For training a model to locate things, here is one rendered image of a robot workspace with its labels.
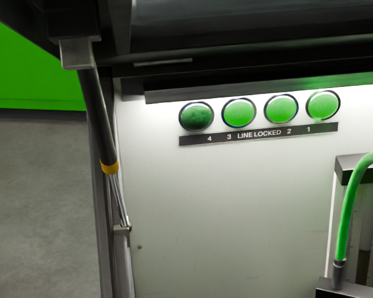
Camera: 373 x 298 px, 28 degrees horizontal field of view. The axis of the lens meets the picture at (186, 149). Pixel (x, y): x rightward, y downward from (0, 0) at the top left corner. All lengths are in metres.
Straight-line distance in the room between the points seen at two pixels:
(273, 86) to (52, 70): 2.64
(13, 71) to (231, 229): 2.58
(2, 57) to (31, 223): 0.90
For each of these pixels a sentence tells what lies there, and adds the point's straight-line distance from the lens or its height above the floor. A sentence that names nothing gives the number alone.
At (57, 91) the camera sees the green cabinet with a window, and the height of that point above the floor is 0.19.
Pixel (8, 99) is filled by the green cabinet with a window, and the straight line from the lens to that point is 3.74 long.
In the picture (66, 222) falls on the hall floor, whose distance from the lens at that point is 3.09.
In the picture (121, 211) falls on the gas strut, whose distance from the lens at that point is 0.90.
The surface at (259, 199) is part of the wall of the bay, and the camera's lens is 1.14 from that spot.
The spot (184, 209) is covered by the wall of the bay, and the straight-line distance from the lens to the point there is 1.13.
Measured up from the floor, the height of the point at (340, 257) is 1.17.
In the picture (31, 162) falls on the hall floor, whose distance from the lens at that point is 3.48.
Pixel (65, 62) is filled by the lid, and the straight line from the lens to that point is 0.59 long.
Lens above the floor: 1.92
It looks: 34 degrees down
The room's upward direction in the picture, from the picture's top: 3 degrees counter-clockwise
